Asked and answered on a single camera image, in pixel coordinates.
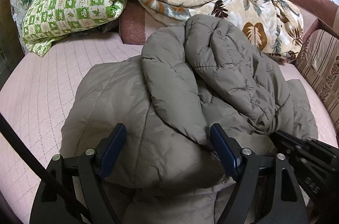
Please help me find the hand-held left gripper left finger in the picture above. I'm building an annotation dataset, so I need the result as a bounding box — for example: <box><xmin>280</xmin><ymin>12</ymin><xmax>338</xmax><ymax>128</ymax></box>
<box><xmin>30</xmin><ymin>123</ymin><xmax>128</xmax><ymax>224</ymax></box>

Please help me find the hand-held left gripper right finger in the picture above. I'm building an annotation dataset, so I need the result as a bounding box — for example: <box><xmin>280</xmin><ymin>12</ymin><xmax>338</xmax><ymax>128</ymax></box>
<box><xmin>210</xmin><ymin>123</ymin><xmax>309</xmax><ymax>224</ymax></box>

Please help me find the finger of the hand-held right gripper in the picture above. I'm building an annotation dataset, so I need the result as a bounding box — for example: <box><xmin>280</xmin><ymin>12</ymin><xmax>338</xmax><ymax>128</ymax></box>
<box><xmin>270</xmin><ymin>134</ymin><xmax>337</xmax><ymax>169</ymax></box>
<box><xmin>276</xmin><ymin>130</ymin><xmax>339</xmax><ymax>159</ymax></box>

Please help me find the grey-brown puffer jacket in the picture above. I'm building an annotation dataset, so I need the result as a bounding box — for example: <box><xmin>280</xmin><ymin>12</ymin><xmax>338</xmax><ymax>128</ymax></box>
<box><xmin>60</xmin><ymin>14</ymin><xmax>318</xmax><ymax>224</ymax></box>

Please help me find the striped floral sofa cushion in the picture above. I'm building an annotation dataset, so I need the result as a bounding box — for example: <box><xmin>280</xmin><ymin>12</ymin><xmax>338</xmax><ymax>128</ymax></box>
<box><xmin>295</xmin><ymin>29</ymin><xmax>339</xmax><ymax>132</ymax></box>

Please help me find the pink quilted bed cover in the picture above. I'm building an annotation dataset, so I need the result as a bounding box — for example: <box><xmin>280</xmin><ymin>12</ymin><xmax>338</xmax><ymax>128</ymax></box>
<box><xmin>0</xmin><ymin>33</ymin><xmax>339</xmax><ymax>224</ymax></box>

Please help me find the maroon sofa armrest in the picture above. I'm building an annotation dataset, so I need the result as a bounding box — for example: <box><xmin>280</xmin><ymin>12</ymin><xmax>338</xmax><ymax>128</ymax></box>
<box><xmin>119</xmin><ymin>3</ymin><xmax>147</xmax><ymax>45</ymax></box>

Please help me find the green checkered quilt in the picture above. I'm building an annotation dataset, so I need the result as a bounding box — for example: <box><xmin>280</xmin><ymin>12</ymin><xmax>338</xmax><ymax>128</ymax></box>
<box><xmin>22</xmin><ymin>0</ymin><xmax>128</xmax><ymax>57</ymax></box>

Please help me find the black strap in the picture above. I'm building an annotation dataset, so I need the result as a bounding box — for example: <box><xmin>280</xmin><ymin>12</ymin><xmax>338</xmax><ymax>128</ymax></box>
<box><xmin>0</xmin><ymin>115</ymin><xmax>80</xmax><ymax>211</ymax></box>

